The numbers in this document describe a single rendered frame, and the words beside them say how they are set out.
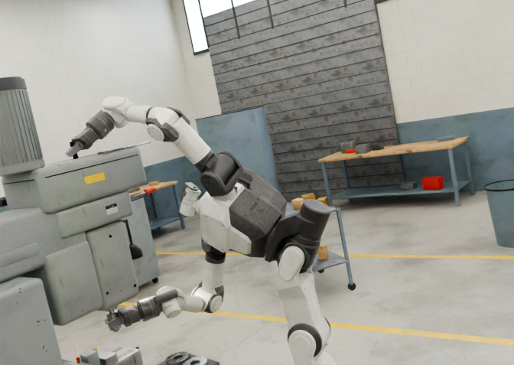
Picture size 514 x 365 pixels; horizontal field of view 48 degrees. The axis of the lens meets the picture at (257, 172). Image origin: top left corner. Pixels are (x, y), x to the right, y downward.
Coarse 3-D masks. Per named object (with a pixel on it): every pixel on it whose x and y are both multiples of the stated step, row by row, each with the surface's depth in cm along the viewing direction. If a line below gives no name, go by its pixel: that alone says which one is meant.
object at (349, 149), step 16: (352, 144) 932; (368, 144) 902; (416, 144) 881; (432, 144) 844; (448, 144) 811; (464, 144) 851; (320, 160) 927; (336, 160) 910; (432, 176) 849; (128, 192) 982; (176, 192) 1030; (352, 192) 947; (368, 192) 920; (384, 192) 894; (400, 192) 870; (416, 192) 847; (432, 192) 830; (160, 224) 1000
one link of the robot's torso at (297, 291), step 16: (288, 256) 219; (288, 272) 221; (304, 272) 234; (288, 288) 223; (304, 288) 224; (288, 304) 228; (304, 304) 225; (288, 320) 229; (304, 320) 226; (320, 320) 230; (288, 336) 228; (320, 336) 225
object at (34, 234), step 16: (32, 208) 198; (0, 224) 184; (16, 224) 189; (32, 224) 193; (48, 224) 198; (0, 240) 184; (16, 240) 188; (32, 240) 192; (48, 240) 197; (64, 240) 202; (80, 240) 207; (0, 256) 183; (16, 256) 187; (32, 256) 192; (0, 272) 183; (16, 272) 187
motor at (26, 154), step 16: (0, 80) 190; (16, 80) 194; (0, 96) 190; (16, 96) 194; (0, 112) 190; (16, 112) 193; (32, 112) 203; (0, 128) 190; (16, 128) 193; (32, 128) 198; (0, 144) 191; (16, 144) 193; (32, 144) 197; (0, 160) 191; (16, 160) 193; (32, 160) 197; (0, 176) 192
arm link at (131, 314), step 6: (138, 300) 234; (144, 300) 233; (132, 306) 233; (138, 306) 231; (144, 306) 230; (150, 306) 231; (120, 312) 229; (126, 312) 227; (132, 312) 228; (138, 312) 229; (144, 312) 230; (150, 312) 231; (126, 318) 224; (132, 318) 228; (138, 318) 229; (144, 318) 231; (150, 318) 232; (126, 324) 225
